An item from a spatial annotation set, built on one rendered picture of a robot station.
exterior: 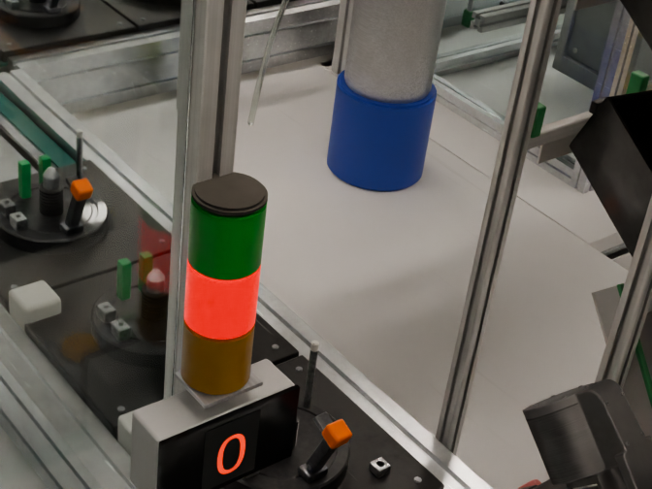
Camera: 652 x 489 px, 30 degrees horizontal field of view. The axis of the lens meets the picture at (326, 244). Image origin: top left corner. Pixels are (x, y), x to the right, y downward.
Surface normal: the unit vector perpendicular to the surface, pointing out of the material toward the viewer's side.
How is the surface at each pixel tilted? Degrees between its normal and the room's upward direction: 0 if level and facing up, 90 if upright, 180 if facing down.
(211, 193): 0
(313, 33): 90
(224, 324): 90
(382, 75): 90
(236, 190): 0
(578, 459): 59
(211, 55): 90
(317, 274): 0
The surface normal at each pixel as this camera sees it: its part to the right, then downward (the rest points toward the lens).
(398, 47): 0.02, 0.56
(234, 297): 0.36, 0.55
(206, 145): 0.61, 0.50
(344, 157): -0.65, 0.36
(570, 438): -0.25, -0.02
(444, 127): 0.11, -0.83
